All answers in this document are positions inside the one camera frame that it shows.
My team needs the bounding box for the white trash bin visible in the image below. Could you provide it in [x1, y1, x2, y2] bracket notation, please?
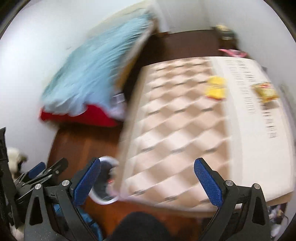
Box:
[88, 156, 119, 205]

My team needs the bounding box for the checkered beige table mat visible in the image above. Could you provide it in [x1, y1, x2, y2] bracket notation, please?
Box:
[113, 57, 295, 216]

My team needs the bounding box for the red bed sheet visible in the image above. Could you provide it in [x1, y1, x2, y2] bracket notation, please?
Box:
[40, 105, 119, 128]

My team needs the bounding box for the yellow snack bag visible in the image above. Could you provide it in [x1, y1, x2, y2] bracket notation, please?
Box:
[251, 82, 278, 103]

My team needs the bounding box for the yellow red small box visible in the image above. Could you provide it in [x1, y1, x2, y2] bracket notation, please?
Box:
[205, 76, 226, 100]

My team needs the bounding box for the light blue duvet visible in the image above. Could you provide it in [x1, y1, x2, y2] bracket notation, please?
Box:
[42, 11, 152, 116]

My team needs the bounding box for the pink plush toy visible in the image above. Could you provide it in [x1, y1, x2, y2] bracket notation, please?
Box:
[218, 49, 247, 58]

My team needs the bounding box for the grey bedside stool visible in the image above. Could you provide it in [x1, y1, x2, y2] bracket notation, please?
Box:
[211, 25, 237, 44]

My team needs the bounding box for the wooden bed frame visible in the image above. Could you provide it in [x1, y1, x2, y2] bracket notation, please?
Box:
[114, 19, 159, 90]

